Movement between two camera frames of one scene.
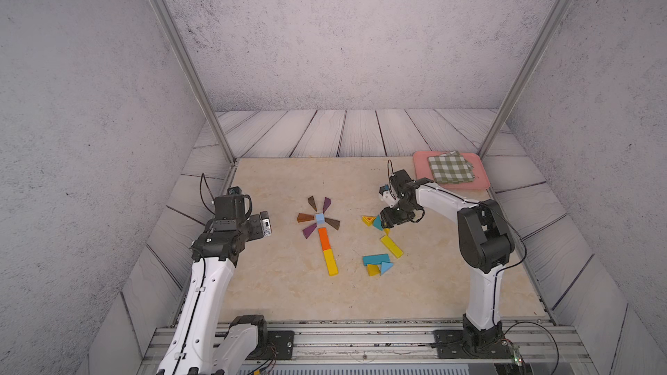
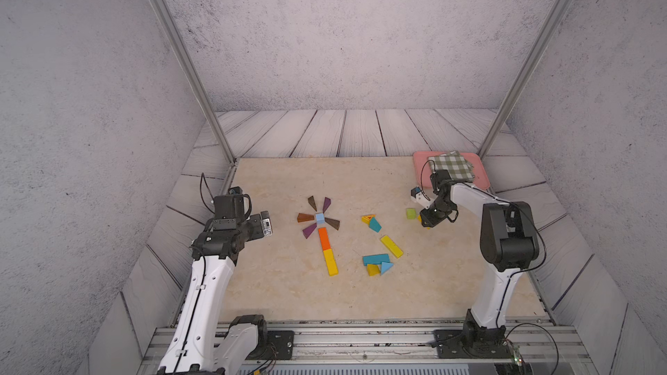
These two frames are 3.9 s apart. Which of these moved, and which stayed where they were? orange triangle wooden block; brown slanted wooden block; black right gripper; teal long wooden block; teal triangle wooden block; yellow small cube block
Moved: black right gripper; teal triangle wooden block
Stayed: orange triangle wooden block; yellow small cube block; brown slanted wooden block; teal long wooden block
